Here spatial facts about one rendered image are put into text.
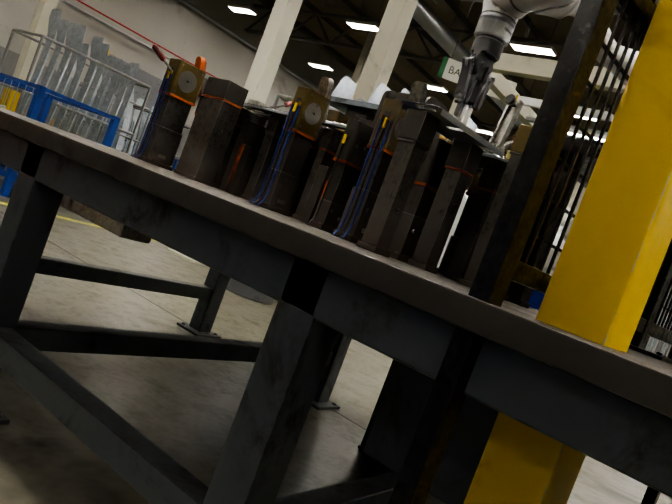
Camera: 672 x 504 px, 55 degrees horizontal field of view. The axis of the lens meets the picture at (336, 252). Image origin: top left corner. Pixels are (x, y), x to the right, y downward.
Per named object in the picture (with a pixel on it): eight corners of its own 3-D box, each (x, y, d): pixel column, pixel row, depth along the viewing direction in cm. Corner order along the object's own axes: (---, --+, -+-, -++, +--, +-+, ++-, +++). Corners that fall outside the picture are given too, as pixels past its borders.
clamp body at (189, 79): (125, 155, 219) (161, 54, 218) (159, 167, 229) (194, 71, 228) (137, 160, 213) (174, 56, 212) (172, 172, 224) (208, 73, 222)
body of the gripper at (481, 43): (494, 34, 154) (481, 71, 154) (510, 50, 160) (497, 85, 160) (469, 33, 159) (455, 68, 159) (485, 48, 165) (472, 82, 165)
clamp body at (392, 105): (322, 233, 151) (375, 92, 149) (353, 244, 159) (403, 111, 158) (342, 240, 146) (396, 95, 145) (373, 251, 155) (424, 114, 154)
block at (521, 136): (458, 283, 137) (519, 123, 136) (476, 289, 143) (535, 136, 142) (490, 295, 132) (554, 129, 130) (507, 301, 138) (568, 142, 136)
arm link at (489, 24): (522, 29, 160) (513, 52, 160) (491, 27, 166) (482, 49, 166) (505, 11, 153) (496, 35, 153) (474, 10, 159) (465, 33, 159)
